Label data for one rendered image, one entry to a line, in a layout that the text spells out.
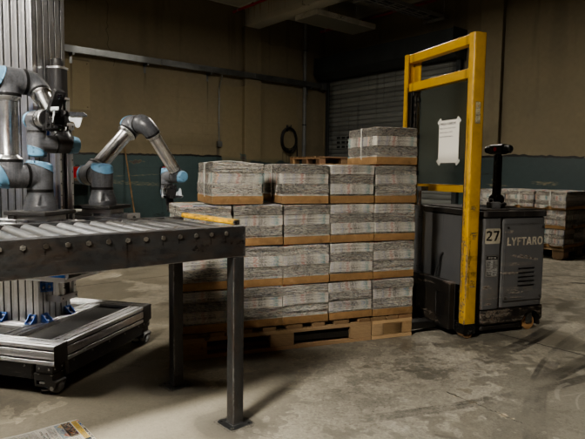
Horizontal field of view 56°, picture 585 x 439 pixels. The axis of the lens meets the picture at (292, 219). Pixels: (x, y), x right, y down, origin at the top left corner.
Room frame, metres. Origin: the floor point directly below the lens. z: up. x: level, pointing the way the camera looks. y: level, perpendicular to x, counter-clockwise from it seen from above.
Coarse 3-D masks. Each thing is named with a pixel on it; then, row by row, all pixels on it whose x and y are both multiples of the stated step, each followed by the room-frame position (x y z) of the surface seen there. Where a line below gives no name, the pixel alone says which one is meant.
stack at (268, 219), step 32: (224, 224) 2.91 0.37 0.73; (256, 224) 2.99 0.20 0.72; (288, 224) 3.06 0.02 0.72; (320, 224) 3.13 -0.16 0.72; (352, 224) 3.20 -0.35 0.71; (256, 256) 2.98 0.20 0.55; (288, 256) 3.05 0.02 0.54; (320, 256) 3.12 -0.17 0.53; (352, 256) 3.21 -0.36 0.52; (256, 288) 2.98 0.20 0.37; (288, 288) 3.06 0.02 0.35; (320, 288) 3.13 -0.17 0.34; (352, 288) 3.20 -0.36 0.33; (192, 320) 2.86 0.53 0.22; (224, 320) 2.92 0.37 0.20; (352, 320) 3.35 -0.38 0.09; (192, 352) 2.85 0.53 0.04; (224, 352) 2.92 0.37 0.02; (256, 352) 2.98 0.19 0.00
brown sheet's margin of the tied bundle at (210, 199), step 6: (210, 198) 2.93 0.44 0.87; (216, 198) 2.90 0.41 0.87; (222, 198) 2.91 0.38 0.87; (228, 198) 2.93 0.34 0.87; (234, 198) 2.94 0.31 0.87; (240, 198) 2.95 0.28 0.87; (246, 198) 2.96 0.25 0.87; (252, 198) 2.98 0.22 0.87; (258, 198) 2.99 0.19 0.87; (216, 204) 2.90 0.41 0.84
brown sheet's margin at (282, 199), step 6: (264, 198) 3.35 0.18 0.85; (270, 198) 3.24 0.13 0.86; (276, 198) 3.13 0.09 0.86; (282, 198) 3.04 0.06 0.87; (288, 198) 3.05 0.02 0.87; (294, 198) 3.07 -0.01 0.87; (300, 198) 3.08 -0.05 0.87; (306, 198) 3.09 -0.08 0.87; (312, 198) 3.10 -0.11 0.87; (318, 198) 3.11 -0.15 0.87; (324, 198) 3.13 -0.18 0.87
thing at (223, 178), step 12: (216, 168) 2.90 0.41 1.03; (228, 168) 2.93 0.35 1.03; (240, 168) 2.95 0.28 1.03; (252, 168) 2.98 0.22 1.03; (216, 180) 2.91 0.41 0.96; (228, 180) 2.93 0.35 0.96; (240, 180) 2.96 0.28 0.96; (252, 180) 2.99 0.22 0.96; (216, 192) 2.91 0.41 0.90; (228, 192) 2.94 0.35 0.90; (240, 192) 2.96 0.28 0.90; (252, 192) 2.99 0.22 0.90; (228, 204) 2.93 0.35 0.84; (240, 204) 2.96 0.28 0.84; (252, 204) 2.99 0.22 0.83
